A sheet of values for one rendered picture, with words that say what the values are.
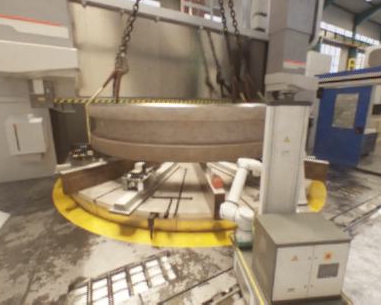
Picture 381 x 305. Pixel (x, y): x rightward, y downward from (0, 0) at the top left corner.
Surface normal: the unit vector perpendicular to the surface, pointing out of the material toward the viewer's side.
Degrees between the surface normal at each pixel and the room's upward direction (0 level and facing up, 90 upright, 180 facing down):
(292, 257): 90
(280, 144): 90
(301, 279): 90
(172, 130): 90
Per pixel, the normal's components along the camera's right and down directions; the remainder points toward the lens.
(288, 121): 0.09, 0.19
